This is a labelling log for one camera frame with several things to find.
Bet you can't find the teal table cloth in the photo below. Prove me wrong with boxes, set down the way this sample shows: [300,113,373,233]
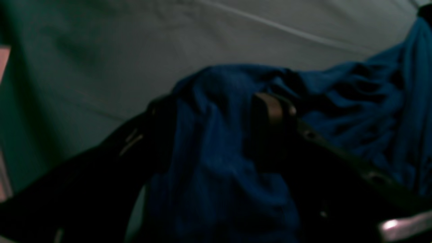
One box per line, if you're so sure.
[1,0,431,243]

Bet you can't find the blue t-shirt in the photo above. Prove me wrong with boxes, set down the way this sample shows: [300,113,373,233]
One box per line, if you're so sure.
[139,6,431,243]

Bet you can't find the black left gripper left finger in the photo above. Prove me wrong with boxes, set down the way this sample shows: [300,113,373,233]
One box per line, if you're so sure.
[1,95,176,243]

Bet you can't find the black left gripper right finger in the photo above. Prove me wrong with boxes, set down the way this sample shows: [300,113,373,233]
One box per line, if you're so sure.
[251,93,431,243]

